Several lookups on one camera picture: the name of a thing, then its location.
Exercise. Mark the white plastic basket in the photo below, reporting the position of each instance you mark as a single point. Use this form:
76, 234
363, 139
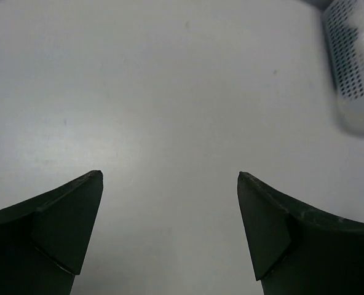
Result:
343, 23

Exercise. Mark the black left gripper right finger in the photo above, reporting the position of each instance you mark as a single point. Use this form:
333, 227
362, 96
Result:
295, 248

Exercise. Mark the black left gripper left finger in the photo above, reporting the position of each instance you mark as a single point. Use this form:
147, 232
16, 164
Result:
44, 240

